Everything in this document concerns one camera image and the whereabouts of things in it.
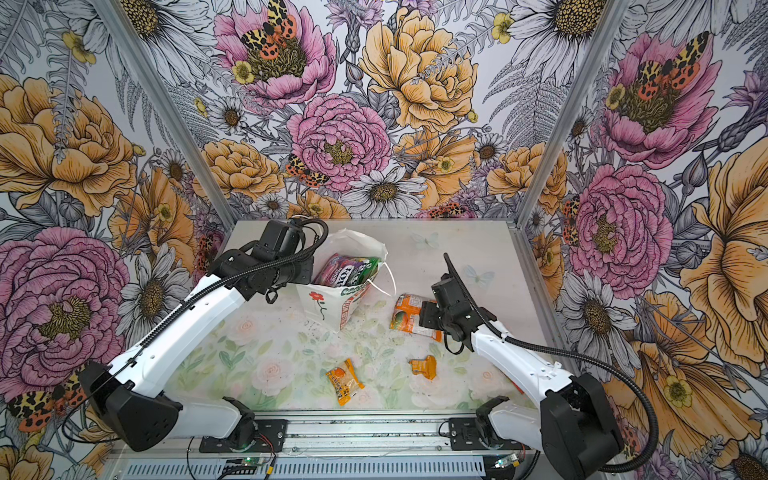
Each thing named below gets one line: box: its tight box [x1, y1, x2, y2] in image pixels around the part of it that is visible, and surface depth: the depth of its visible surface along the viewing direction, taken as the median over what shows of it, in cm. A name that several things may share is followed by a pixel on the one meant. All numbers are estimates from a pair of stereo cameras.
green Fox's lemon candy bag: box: [352, 257, 382, 286], surface depth 85 cm
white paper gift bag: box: [296, 229, 388, 332], surface depth 82 cm
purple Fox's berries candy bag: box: [314, 253, 363, 287], surface depth 83 cm
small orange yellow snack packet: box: [326, 359, 365, 407], surface depth 83 cm
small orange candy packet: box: [408, 355, 437, 380], surface depth 86 cm
